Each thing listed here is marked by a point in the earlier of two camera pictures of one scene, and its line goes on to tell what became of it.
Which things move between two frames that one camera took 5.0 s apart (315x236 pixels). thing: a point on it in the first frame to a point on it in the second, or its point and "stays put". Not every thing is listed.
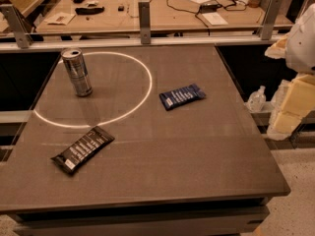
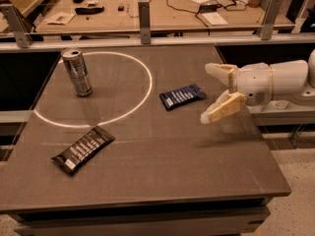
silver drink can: x=77 y=71 stays put
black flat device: x=89 y=10 stays put
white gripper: x=304 y=46 to x=253 y=83
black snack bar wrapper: x=90 y=144 stays put
